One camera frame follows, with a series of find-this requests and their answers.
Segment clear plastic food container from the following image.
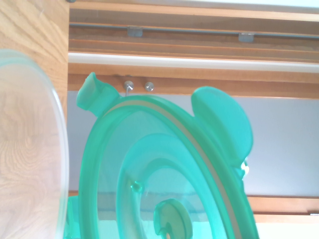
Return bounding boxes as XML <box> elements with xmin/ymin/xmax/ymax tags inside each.
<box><xmin>0</xmin><ymin>48</ymin><xmax>70</xmax><ymax>239</ymax></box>

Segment silver door hinge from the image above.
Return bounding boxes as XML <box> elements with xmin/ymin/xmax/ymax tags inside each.
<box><xmin>238</xmin><ymin>32</ymin><xmax>255</xmax><ymax>42</ymax></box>
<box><xmin>127</xmin><ymin>25</ymin><xmax>144</xmax><ymax>37</ymax></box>

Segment blue door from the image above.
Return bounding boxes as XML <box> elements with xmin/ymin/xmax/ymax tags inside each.
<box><xmin>66</xmin><ymin>91</ymin><xmax>319</xmax><ymax>197</ymax></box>

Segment green round container lid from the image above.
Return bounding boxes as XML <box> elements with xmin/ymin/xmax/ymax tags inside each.
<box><xmin>66</xmin><ymin>71</ymin><xmax>257</xmax><ymax>239</ymax></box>

